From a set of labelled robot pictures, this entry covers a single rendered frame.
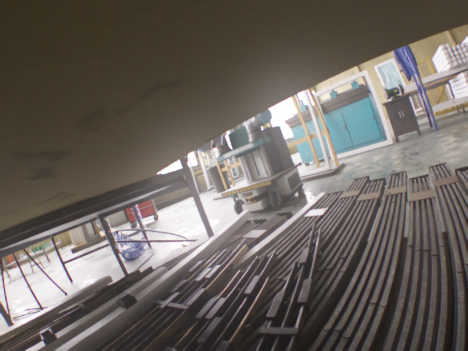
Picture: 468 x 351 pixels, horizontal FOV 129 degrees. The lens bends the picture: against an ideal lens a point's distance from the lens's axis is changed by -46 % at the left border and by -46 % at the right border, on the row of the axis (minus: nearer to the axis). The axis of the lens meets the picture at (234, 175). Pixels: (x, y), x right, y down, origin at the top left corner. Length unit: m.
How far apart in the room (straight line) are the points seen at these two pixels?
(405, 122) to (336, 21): 3.98
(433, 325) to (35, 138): 0.39
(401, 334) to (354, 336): 0.06
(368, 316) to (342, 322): 0.03
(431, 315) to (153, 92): 0.34
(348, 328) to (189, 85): 0.29
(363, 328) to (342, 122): 4.40
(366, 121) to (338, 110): 0.66
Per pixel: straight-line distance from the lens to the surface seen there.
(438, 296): 0.31
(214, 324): 0.31
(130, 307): 0.45
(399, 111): 4.12
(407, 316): 0.27
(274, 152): 2.39
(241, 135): 2.34
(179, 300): 0.41
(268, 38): 0.15
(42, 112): 0.15
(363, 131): 4.46
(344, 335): 0.26
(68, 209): 0.77
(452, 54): 4.19
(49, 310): 0.72
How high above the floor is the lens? 0.54
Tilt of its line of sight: 2 degrees down
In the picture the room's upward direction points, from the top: 20 degrees counter-clockwise
